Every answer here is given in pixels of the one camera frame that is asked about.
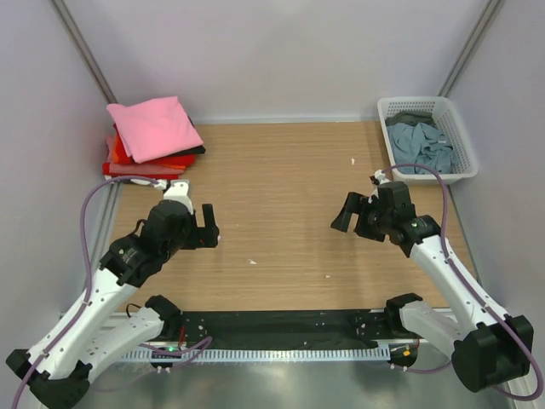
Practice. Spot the white slotted cable duct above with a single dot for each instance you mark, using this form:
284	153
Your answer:
142	355

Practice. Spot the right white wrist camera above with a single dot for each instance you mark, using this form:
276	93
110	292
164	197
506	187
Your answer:
378	178

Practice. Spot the dark grey t shirt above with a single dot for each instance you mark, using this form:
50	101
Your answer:
411	118

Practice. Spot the white patterned folded t shirt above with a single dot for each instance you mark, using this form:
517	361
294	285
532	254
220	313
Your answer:
141	182

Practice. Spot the black folded t shirt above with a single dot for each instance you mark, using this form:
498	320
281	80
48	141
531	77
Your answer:
200	149

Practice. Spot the pink folded t shirt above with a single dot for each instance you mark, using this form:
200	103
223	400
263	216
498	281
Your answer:
155	128

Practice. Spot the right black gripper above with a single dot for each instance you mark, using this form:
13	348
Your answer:
354	204

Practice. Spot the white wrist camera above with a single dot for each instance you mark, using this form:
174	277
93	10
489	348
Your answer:
176	198
378	178

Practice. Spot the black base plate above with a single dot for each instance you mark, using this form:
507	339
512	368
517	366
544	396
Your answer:
287	330

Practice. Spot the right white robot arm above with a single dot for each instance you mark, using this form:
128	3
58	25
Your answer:
487	346

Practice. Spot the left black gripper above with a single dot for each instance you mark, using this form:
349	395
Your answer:
206	237

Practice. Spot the light red folded t shirt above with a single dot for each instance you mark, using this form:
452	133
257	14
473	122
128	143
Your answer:
109	168

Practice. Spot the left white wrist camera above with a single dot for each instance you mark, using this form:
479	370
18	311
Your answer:
176	198

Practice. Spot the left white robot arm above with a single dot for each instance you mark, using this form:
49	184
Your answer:
59	369

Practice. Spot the white plastic basket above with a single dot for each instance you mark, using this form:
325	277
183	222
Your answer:
447	121

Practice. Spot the blue-grey t shirt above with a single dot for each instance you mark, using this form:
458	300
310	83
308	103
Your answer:
421	144

